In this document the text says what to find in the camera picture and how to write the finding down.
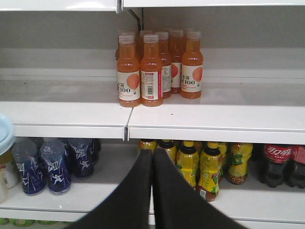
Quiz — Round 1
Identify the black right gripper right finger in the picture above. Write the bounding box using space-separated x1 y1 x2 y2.
153 148 246 229

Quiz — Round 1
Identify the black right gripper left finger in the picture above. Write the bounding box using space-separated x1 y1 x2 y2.
66 149 153 229

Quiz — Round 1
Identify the light blue plastic basket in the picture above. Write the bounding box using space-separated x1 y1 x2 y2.
0 113 15 155

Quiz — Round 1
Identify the yellow lemon tea bottle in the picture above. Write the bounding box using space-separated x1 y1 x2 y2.
157 139 178 164
138 139 157 152
196 142 223 202
176 140 199 190
227 142 253 185

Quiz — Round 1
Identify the blue sports drink bottle right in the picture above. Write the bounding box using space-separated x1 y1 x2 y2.
68 138 94 179

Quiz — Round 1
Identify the blue sports drink bottle middle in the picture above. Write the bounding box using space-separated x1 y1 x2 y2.
40 137 71 196

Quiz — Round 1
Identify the cola bottle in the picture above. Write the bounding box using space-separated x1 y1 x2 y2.
259 144 293 188
286 145 305 188

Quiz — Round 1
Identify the green can row left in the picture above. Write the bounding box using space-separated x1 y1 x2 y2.
0 218 64 227

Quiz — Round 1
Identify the yellow vitamin drink bottle front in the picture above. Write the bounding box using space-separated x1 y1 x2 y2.
0 148 19 203

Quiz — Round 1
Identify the orange juice bottle right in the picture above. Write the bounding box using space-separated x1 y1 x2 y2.
181 31 203 99

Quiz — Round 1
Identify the orange juice bottle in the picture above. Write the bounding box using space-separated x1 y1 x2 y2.
181 31 203 99
140 34 163 107
117 33 141 108
170 29 183 94

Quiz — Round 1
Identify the orange juice bottle front left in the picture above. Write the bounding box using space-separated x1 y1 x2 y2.
117 33 141 108

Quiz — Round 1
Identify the orange juice bottle front middle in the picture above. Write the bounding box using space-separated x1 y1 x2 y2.
140 34 163 107

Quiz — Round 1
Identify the white store shelving unit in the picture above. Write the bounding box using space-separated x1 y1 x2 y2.
0 0 305 228

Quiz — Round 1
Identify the orange juice bottle rear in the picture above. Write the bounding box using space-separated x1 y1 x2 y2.
170 29 183 94

